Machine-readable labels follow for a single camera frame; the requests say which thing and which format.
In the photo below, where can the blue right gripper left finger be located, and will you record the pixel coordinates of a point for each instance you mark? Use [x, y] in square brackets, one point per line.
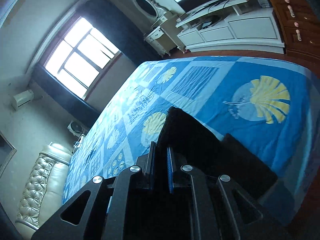
[150, 167]

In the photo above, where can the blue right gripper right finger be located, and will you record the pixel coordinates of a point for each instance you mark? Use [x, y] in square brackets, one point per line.
[171, 168]

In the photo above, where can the black studded pants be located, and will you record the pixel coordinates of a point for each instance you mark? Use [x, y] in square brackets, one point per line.
[214, 157]

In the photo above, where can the white desk fan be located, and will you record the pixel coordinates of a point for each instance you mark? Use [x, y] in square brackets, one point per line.
[76, 129]

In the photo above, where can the cream tufted leather headboard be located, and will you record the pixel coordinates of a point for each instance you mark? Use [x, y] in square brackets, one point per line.
[43, 191]

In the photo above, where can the blue patterned bed sheet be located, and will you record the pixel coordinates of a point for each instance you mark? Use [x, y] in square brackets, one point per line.
[270, 106]

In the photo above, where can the dark blue left curtain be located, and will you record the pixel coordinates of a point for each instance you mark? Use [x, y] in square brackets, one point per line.
[73, 104]

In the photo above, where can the dark blue curtain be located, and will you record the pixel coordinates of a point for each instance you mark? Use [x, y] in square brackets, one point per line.
[73, 104]
[119, 29]

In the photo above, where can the white vanity table with mirror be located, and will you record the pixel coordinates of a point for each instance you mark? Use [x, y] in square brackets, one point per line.
[163, 35]

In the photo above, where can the dark blue right curtain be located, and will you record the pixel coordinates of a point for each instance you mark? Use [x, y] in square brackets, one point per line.
[119, 29]

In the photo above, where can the framed black white picture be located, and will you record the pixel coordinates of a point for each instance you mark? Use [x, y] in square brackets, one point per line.
[7, 151]

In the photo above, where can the white tv cabinet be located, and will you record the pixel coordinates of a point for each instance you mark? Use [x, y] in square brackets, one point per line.
[232, 25]

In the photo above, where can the brown wooden dresser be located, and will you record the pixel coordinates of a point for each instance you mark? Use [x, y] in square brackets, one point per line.
[300, 29]

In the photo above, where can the window with dark frame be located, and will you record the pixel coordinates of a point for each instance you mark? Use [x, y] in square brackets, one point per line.
[82, 55]

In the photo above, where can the white wall air conditioner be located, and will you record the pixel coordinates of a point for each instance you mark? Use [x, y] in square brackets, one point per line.
[21, 99]

